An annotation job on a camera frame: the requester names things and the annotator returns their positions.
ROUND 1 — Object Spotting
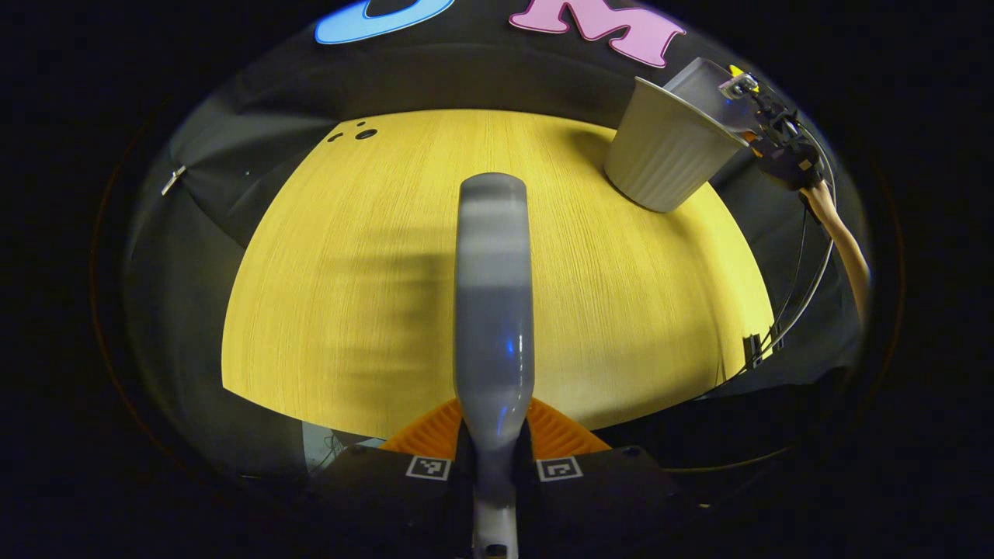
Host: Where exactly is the small grey broom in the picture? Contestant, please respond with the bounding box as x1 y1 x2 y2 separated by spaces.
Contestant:
453 172 537 559

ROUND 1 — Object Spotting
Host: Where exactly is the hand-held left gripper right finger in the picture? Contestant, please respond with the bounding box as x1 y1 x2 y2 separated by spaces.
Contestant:
516 398 684 544

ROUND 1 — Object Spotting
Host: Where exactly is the grey plastic dustpan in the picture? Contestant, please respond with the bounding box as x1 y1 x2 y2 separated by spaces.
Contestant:
664 57 758 133

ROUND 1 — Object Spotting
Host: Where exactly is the black cable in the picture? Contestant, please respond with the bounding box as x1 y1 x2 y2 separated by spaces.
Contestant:
765 128 838 354

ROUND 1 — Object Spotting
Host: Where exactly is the white ribbed garbage bin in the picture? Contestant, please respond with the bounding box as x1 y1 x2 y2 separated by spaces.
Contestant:
604 75 750 214

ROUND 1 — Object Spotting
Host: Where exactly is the wooden desktop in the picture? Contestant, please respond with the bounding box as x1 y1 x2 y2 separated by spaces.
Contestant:
221 109 776 440

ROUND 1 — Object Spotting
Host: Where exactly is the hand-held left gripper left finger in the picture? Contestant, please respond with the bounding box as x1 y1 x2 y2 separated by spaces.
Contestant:
311 398 476 544

